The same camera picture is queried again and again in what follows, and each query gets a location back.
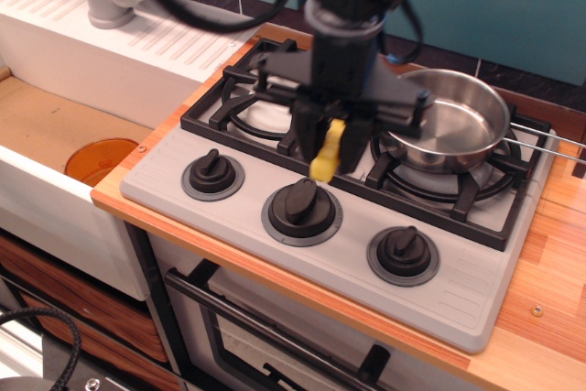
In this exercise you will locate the black right stove knob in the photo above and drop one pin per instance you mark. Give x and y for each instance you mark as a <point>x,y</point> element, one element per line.
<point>403,256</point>

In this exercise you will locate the black right burner grate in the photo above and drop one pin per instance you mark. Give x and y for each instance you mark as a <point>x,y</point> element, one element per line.
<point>493,204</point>

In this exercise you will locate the orange plastic plate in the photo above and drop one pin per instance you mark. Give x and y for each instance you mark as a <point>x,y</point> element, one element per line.
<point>92,162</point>

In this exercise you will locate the white toy sink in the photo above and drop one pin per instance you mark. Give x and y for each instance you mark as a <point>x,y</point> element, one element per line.
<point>65,84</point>

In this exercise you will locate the black left burner grate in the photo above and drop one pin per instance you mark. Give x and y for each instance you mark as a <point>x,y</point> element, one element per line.
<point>224,115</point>

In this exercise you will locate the oven door with handle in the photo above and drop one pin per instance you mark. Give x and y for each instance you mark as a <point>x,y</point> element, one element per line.
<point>264,355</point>

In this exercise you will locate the black middle stove knob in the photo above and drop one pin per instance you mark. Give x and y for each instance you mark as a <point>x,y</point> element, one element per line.
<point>302,214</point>

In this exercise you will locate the wooden drawer fronts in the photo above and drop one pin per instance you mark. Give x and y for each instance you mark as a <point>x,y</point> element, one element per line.
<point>116,330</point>

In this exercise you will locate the black left stove knob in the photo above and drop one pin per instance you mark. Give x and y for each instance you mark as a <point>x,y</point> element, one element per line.
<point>212,177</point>

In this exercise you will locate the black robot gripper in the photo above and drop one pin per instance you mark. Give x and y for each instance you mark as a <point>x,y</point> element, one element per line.
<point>342,75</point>

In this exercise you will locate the stainless steel pan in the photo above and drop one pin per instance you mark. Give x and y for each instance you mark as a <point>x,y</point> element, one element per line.
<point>466,121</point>

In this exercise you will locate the black stove knob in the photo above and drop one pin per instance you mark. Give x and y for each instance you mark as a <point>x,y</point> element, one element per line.
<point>403,256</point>
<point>212,177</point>
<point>302,214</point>

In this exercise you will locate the grey toy stove top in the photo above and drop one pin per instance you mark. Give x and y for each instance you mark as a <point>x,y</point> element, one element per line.
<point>458,306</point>

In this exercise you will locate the black burner grate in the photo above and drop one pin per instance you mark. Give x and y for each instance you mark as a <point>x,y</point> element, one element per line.
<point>224,115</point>
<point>493,204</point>

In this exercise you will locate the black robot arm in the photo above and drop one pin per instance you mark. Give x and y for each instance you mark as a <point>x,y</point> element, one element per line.
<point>354,18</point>

